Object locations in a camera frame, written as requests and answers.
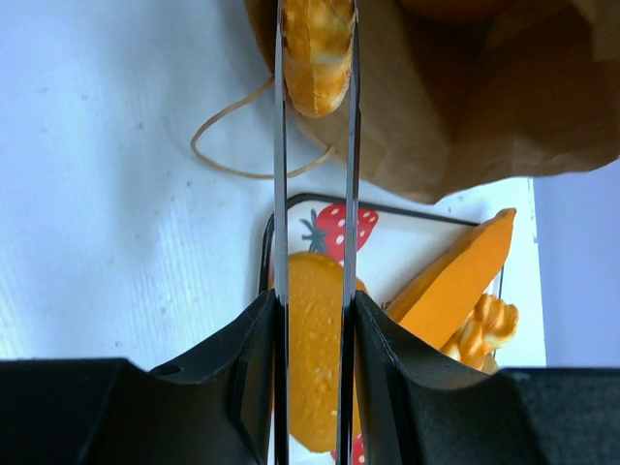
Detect strawberry print tray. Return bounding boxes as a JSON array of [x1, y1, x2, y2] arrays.
[[259, 192, 510, 465]]

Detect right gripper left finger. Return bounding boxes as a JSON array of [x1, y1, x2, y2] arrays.
[[1, 292, 274, 464]]

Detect oval orange fake loaf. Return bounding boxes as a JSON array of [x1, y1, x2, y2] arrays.
[[289, 252, 344, 453]]

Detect twisted striped fake pastry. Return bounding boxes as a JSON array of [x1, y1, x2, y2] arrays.
[[440, 294, 519, 374]]

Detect metal tongs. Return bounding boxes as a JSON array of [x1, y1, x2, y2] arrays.
[[273, 1, 360, 464]]

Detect brown paper bag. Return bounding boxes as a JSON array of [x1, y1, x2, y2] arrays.
[[245, 1, 619, 203]]

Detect orange fake baguette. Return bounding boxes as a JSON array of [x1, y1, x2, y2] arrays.
[[386, 208, 516, 349]]

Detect orange fake bagel ring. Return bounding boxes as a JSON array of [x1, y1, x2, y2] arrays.
[[281, 0, 355, 119]]

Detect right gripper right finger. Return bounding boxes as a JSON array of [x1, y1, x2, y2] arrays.
[[355, 293, 619, 464]]

